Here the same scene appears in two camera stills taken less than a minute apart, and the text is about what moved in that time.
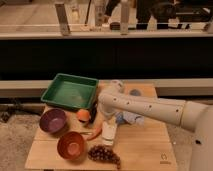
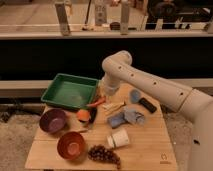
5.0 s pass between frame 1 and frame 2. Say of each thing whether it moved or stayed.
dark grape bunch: stayed
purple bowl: stayed
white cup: moved
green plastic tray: stayed
